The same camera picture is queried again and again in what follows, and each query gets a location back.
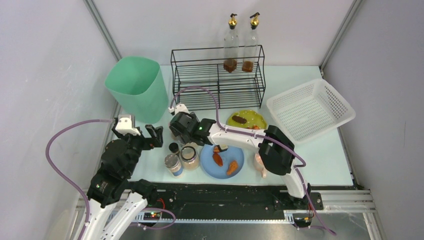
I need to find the silver lid shaker jar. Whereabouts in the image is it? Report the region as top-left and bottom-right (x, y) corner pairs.
(164, 153), (184, 177)

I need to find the glass oil bottle gold spout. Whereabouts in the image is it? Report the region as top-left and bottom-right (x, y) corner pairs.
(242, 12), (260, 73)

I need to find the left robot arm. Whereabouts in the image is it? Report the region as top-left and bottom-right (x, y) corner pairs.
(77, 115), (164, 240)

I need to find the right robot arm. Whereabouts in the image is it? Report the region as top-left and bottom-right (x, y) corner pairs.
(169, 111), (310, 199)

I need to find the small black lid bottle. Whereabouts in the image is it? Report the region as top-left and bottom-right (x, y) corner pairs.
(168, 142), (180, 156)

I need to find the sushi toy piece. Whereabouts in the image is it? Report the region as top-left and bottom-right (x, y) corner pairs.
(213, 144), (229, 153)

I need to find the red-brown food piece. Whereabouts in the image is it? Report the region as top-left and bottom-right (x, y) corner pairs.
(212, 153), (224, 167)

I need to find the green plastic waste bin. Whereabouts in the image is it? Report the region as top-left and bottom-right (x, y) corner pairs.
(104, 56), (169, 124)

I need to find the blue plate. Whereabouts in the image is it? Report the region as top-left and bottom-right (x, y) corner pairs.
(200, 145), (245, 180)

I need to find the dark brown food piece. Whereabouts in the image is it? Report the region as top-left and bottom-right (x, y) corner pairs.
(231, 115), (247, 124)

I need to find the green dotted plate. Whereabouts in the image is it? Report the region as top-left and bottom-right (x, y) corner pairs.
(226, 109), (268, 129)

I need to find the orange fried food piece right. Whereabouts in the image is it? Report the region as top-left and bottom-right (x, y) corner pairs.
(247, 125), (260, 130)

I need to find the pink mug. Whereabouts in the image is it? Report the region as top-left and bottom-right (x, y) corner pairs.
(253, 153), (267, 178)

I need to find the white plastic basket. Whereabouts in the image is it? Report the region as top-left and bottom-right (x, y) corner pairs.
(266, 79), (356, 144)

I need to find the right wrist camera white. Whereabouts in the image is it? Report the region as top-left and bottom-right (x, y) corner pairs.
(168, 103), (190, 116)

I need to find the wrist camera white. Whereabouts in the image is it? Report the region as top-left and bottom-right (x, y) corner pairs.
(168, 103), (190, 116)
(113, 114), (142, 136)

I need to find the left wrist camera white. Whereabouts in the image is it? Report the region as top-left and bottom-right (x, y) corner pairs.
(113, 114), (142, 136)

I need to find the black wire rack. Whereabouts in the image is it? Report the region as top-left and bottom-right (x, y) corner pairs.
(170, 45), (266, 111)

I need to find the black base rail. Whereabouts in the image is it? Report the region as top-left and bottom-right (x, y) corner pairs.
(126, 182), (324, 222)

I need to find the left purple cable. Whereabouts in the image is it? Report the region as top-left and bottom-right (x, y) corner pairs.
(45, 119), (115, 240)

